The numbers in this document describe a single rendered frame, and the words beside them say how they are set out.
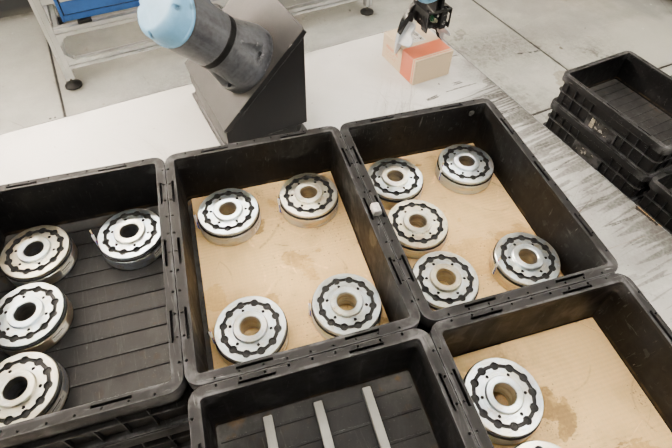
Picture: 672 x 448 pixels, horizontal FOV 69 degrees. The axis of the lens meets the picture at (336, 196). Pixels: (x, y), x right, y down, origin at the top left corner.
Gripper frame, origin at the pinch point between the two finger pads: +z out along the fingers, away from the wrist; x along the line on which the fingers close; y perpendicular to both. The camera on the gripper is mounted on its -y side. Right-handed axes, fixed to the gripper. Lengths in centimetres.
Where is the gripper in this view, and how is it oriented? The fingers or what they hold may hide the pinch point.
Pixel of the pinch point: (417, 46)
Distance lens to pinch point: 143.0
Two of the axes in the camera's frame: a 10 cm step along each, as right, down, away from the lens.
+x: 8.9, -3.3, 3.1
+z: -0.2, 6.5, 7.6
